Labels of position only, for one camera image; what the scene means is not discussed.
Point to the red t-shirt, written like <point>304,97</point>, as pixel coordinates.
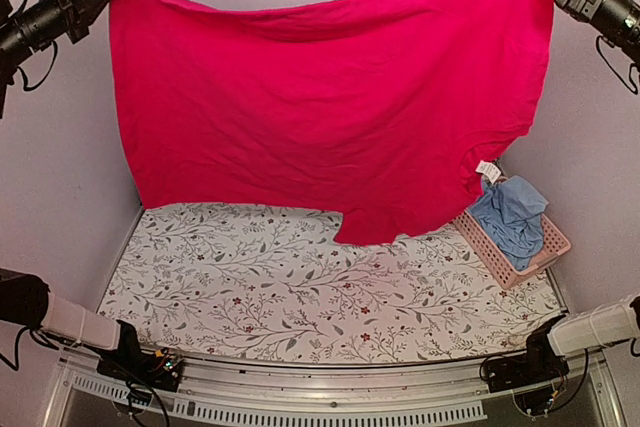
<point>380,110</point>

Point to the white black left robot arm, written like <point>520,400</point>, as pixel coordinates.
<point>68,201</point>

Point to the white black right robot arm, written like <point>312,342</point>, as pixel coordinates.
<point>609,324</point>

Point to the light blue crumpled shirt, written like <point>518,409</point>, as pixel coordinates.
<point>510,214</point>

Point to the pink perforated plastic basket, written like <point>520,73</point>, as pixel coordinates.
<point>555,245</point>

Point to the floral patterned tablecloth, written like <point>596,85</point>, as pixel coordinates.
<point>270,284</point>

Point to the aluminium frame post right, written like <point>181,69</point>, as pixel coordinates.
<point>499,161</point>

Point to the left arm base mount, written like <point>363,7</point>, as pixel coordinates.
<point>160,370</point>

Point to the aluminium front rail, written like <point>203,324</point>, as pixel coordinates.
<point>351,381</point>

